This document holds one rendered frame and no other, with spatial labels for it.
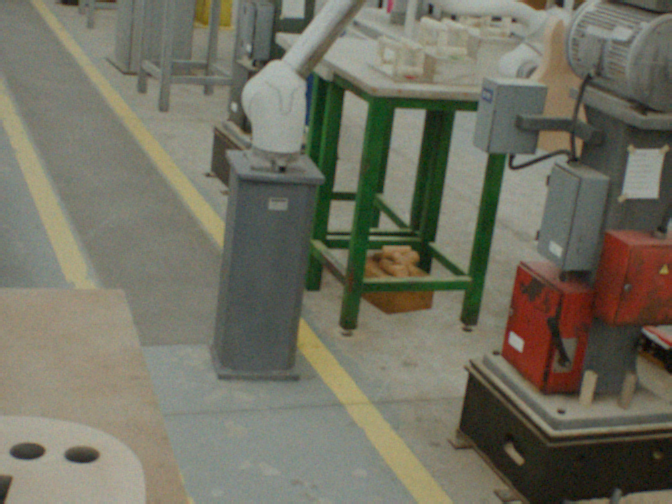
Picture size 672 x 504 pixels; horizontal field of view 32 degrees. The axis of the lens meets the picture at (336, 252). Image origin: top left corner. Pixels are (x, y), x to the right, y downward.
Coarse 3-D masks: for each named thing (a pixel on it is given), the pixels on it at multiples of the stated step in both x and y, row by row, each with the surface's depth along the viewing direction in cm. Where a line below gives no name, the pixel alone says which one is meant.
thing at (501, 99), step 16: (496, 80) 322; (512, 80) 325; (528, 80) 328; (480, 96) 327; (496, 96) 319; (512, 96) 321; (528, 96) 322; (544, 96) 324; (480, 112) 327; (496, 112) 321; (512, 112) 322; (528, 112) 324; (480, 128) 327; (496, 128) 322; (512, 128) 324; (480, 144) 327; (496, 144) 324; (512, 144) 326; (528, 144) 328; (512, 160) 333
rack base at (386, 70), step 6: (372, 66) 426; (378, 66) 425; (384, 66) 427; (390, 66) 428; (384, 72) 415; (390, 72) 416; (390, 78) 410; (396, 78) 407; (402, 78) 408; (420, 78) 412; (426, 78) 414
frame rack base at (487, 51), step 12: (456, 36) 430; (468, 36) 421; (480, 36) 417; (492, 36) 421; (468, 48) 421; (480, 48) 414; (492, 48) 416; (504, 48) 417; (480, 60) 416; (492, 60) 417; (480, 72) 417; (492, 72) 419; (480, 84) 419
